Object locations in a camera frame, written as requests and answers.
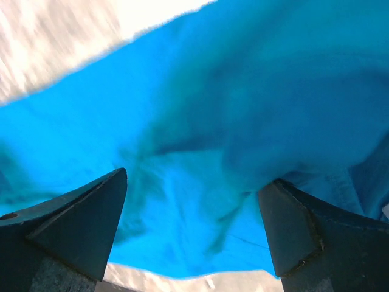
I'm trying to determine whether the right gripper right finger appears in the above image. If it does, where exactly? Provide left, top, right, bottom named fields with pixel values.
left=258, top=180, right=388, bottom=292

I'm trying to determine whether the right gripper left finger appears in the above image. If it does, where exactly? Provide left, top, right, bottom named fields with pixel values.
left=1, top=168, right=127, bottom=292

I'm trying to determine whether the bright blue t shirt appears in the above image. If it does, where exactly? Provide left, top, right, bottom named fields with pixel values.
left=1, top=1, right=388, bottom=278

